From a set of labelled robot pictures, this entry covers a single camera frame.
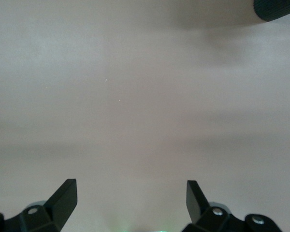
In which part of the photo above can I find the black foam cylinder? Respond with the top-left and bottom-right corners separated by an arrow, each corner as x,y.
253,0 -> 290,22

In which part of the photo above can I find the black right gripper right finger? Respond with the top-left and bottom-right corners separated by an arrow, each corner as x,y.
181,180 -> 281,232

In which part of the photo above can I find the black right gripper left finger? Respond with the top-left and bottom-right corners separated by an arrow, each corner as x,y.
0,178 -> 78,232

